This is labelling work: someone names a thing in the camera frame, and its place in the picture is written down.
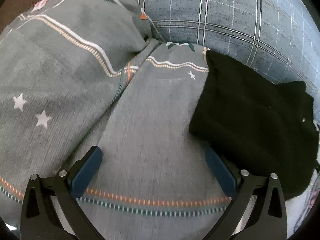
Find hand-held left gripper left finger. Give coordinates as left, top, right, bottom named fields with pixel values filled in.
left=21, top=145, right=105, bottom=240

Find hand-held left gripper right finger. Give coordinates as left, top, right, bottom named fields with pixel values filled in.
left=202, top=146, right=288, bottom=240

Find black pants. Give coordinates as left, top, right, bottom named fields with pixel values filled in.
left=189, top=51, right=320, bottom=200

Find grey printed bed blanket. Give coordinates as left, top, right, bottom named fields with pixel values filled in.
left=0, top=0, right=320, bottom=240

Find blue plaid quilt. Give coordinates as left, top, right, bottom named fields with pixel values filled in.
left=105, top=0, right=320, bottom=120

